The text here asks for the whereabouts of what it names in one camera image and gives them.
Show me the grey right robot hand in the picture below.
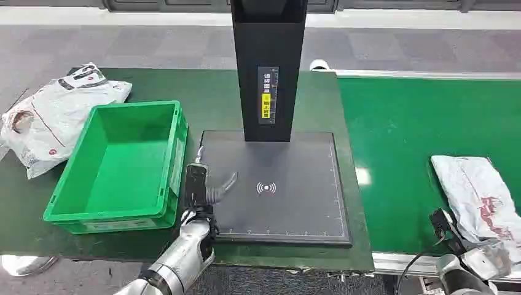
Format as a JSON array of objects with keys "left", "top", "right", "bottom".
[{"left": 429, "top": 207, "right": 468, "bottom": 257}]

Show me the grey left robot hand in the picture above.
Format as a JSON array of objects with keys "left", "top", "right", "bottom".
[{"left": 184, "top": 146, "right": 240, "bottom": 209}]

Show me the grey parcel bag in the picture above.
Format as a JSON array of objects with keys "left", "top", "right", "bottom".
[{"left": 430, "top": 154, "right": 521, "bottom": 266}]

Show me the green plastic crate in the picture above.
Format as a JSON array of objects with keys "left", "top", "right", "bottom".
[{"left": 42, "top": 100, "right": 189, "bottom": 236}]

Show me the green conveyor belt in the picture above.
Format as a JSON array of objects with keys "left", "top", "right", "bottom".
[{"left": 337, "top": 76, "right": 521, "bottom": 256}]

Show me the black and yellow label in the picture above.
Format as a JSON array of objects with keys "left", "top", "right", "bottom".
[{"left": 257, "top": 66, "right": 280, "bottom": 125}]

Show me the black scanner column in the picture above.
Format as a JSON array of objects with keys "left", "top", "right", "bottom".
[{"left": 230, "top": 0, "right": 309, "bottom": 143}]

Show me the white parcel bag black print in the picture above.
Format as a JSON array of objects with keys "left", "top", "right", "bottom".
[{"left": 0, "top": 61, "right": 133, "bottom": 180}]

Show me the white conveyor roller end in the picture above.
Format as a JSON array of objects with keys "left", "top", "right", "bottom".
[{"left": 309, "top": 58, "right": 331, "bottom": 73}]

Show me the black cable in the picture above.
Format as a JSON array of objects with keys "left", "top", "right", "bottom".
[{"left": 395, "top": 250, "right": 436, "bottom": 295}]

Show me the black scanner base plate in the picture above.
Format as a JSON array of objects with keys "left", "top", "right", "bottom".
[{"left": 199, "top": 130, "right": 353, "bottom": 247}]

